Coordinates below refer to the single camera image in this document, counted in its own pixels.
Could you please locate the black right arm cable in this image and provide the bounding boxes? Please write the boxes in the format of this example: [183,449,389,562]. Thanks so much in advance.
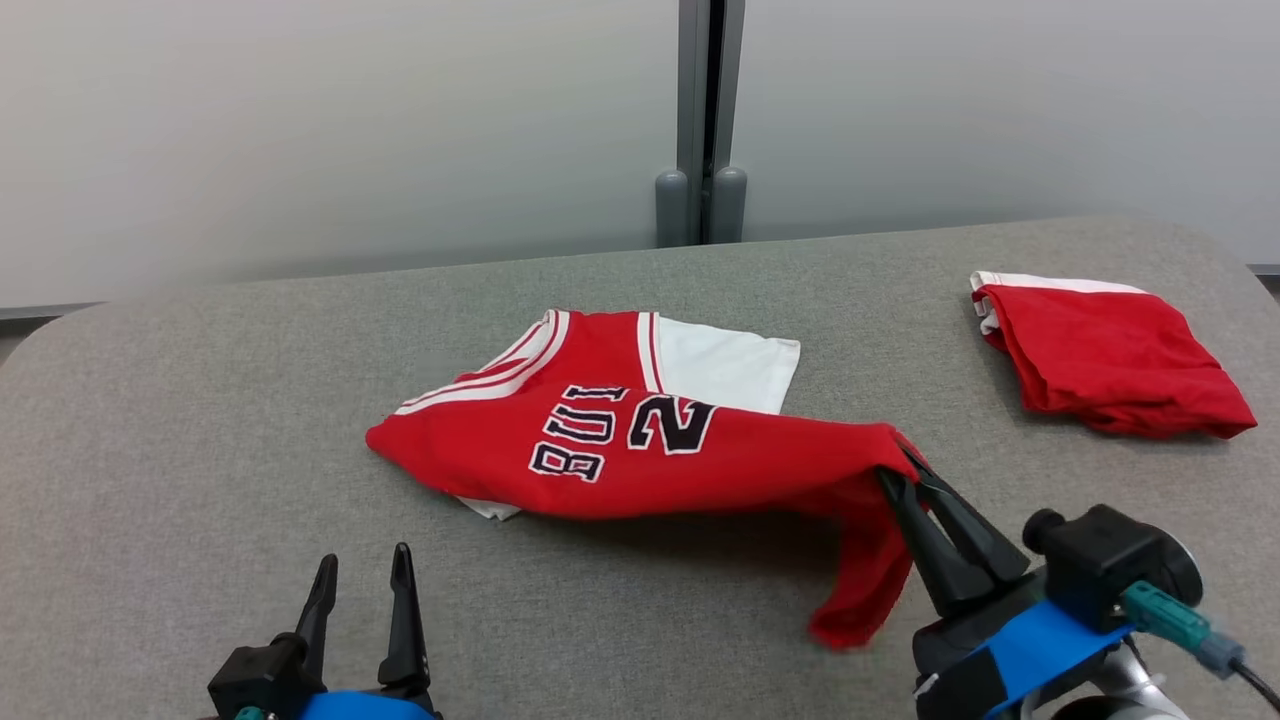
[1119,581,1280,713]

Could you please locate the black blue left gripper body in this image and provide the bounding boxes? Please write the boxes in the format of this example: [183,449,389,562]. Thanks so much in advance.
[206,632,444,720]

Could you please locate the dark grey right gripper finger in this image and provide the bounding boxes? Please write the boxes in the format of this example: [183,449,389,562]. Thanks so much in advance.
[901,445,1032,593]
[877,467,994,618]

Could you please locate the red basketball jersey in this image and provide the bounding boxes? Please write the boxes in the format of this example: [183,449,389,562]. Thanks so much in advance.
[364,307,933,652]

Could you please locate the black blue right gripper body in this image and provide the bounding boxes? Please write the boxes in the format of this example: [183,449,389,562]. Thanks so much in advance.
[911,574,1133,720]

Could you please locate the red shorts with white stripe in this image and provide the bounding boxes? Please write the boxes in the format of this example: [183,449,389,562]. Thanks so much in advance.
[969,270,1259,442]

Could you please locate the grey partition post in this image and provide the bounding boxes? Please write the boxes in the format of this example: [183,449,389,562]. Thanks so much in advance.
[654,0,749,249]

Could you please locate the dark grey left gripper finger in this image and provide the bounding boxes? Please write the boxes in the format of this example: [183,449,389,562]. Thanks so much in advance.
[295,553,340,683]
[376,542,433,693]

